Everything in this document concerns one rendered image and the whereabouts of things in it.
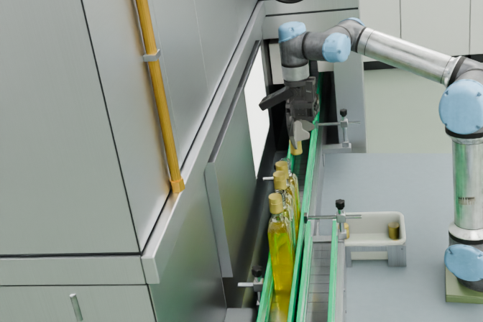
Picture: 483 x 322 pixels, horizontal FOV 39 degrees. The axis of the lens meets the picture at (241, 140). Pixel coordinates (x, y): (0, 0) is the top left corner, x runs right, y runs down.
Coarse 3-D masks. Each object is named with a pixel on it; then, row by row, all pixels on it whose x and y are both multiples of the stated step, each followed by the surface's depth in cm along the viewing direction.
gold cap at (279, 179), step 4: (276, 172) 187; (280, 172) 187; (284, 172) 186; (276, 176) 185; (280, 176) 185; (284, 176) 185; (276, 180) 186; (280, 180) 185; (284, 180) 186; (276, 184) 186; (280, 184) 186; (284, 184) 186; (276, 188) 187; (284, 188) 187
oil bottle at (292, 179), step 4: (292, 172) 201; (292, 176) 199; (296, 176) 201; (288, 180) 198; (292, 180) 198; (296, 180) 199; (296, 184) 199; (296, 188) 198; (296, 192) 199; (296, 196) 199; (296, 200) 200; (300, 212) 206
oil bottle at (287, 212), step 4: (284, 208) 183; (288, 208) 183; (292, 208) 186; (284, 212) 182; (288, 212) 183; (292, 212) 185; (288, 216) 182; (292, 216) 184; (292, 220) 184; (292, 224) 183; (292, 228) 184; (292, 232) 184; (292, 236) 185; (292, 240) 185; (296, 244) 191; (296, 248) 191
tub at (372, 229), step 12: (372, 216) 221; (384, 216) 221; (396, 216) 220; (360, 228) 224; (372, 228) 223; (384, 228) 222; (348, 240) 222; (360, 240) 221; (372, 240) 220; (384, 240) 219
